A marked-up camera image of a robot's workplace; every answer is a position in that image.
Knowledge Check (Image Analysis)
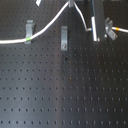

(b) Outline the middle grey cable clip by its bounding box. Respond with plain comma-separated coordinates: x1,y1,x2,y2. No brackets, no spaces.
61,26,68,51

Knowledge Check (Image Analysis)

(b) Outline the white cable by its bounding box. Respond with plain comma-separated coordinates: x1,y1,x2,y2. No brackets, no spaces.
0,1,94,45

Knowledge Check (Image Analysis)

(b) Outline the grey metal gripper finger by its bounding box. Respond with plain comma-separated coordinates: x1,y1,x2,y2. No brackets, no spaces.
90,0,100,42

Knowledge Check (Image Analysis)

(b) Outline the left grey cable clip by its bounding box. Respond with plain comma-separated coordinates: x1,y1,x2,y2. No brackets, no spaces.
26,20,35,44

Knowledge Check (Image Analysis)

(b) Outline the grey cable clip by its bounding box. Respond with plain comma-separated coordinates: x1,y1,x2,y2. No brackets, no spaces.
105,17,118,41
61,26,68,51
26,20,35,44
68,0,74,8

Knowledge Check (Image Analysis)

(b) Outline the top grey cable clip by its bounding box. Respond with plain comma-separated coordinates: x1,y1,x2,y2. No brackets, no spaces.
68,0,74,8

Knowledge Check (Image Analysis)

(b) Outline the orange tipped white cable end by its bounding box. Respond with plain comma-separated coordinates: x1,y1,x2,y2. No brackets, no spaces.
111,26,128,34

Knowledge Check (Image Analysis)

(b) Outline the right grey cable clip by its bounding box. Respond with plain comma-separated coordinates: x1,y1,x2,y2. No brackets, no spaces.
105,17,118,41

